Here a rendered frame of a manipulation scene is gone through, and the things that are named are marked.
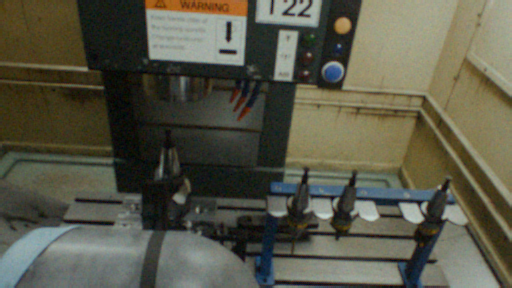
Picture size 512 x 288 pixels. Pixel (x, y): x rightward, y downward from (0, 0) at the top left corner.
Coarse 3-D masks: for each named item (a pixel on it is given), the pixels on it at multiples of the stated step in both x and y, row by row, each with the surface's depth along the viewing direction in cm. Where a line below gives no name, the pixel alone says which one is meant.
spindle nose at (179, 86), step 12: (144, 84) 87; (156, 84) 84; (168, 84) 84; (180, 84) 84; (192, 84) 85; (204, 84) 87; (156, 96) 86; (168, 96) 85; (180, 96) 86; (192, 96) 87; (204, 96) 89
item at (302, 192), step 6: (300, 180) 93; (300, 186) 92; (306, 186) 92; (300, 192) 93; (306, 192) 93; (294, 198) 94; (300, 198) 93; (306, 198) 93; (294, 204) 95; (300, 204) 94; (306, 204) 94
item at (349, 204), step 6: (348, 186) 93; (354, 186) 92; (342, 192) 95; (348, 192) 93; (354, 192) 93; (342, 198) 95; (348, 198) 94; (354, 198) 94; (342, 204) 95; (348, 204) 94; (354, 204) 95; (342, 210) 95; (348, 210) 95
